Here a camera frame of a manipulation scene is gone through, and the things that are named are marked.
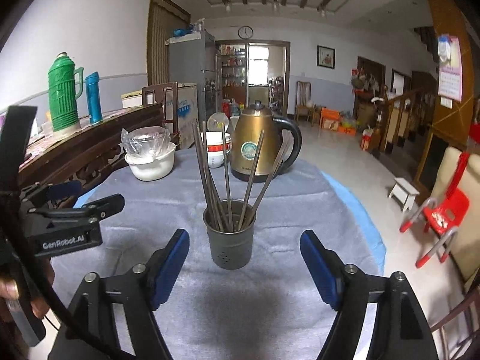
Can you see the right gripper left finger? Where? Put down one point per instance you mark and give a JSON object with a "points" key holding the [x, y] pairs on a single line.
{"points": [[140, 291]]}

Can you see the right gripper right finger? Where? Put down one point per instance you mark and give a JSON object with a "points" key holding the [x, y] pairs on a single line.
{"points": [[400, 329]]}

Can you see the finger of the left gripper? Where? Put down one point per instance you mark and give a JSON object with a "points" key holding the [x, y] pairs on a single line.
{"points": [[51, 195], [100, 209]]}

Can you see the dark chopstick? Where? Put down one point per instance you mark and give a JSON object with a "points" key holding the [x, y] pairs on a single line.
{"points": [[227, 178], [212, 183], [212, 205], [250, 180], [271, 175]]}

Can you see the blue under cloth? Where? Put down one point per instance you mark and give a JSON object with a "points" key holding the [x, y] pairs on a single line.
{"points": [[364, 222]]}

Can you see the dark carved wooden bench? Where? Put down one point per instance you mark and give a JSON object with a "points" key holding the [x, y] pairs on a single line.
{"points": [[88, 155]]}

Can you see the white ceramic pot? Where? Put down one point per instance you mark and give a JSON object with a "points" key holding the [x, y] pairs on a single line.
{"points": [[151, 169]]}

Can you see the clear plastic bag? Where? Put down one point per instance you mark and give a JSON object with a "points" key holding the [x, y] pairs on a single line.
{"points": [[149, 141]]}

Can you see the blue thermos bottle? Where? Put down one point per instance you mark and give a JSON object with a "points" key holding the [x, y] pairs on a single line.
{"points": [[93, 98]]}

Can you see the red plastic chair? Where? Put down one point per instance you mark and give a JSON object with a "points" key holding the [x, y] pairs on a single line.
{"points": [[443, 217]]}

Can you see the green thermos jug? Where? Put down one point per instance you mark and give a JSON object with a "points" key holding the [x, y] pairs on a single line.
{"points": [[65, 82]]}

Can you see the small white stool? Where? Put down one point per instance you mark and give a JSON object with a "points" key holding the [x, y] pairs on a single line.
{"points": [[404, 192]]}

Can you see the grey perforated utensil holder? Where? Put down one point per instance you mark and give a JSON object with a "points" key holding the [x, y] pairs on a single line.
{"points": [[229, 250]]}

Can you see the red white stacked bowls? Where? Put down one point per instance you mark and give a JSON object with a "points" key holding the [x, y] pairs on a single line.
{"points": [[217, 142]]}

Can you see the wooden chair behind table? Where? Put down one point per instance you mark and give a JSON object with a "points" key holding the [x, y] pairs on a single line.
{"points": [[159, 96]]}

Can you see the grey refrigerator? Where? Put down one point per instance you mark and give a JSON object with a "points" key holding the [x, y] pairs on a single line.
{"points": [[193, 59]]}

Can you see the gold electric kettle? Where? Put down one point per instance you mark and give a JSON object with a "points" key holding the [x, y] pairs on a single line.
{"points": [[258, 134]]}

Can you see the wooden stair railing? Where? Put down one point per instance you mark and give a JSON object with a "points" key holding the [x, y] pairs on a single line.
{"points": [[406, 116]]}

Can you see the orange boxes on floor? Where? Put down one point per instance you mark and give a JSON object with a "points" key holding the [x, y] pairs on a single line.
{"points": [[338, 121]]}

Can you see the wooden chair by wall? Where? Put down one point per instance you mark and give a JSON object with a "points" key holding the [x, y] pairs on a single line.
{"points": [[303, 104]]}

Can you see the round wall clock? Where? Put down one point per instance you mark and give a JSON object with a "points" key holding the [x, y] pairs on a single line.
{"points": [[245, 32]]}

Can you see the wall calendar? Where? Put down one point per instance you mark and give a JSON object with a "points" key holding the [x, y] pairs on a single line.
{"points": [[450, 67]]}

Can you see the framed wall picture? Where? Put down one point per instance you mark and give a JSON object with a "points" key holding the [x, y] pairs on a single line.
{"points": [[325, 57]]}

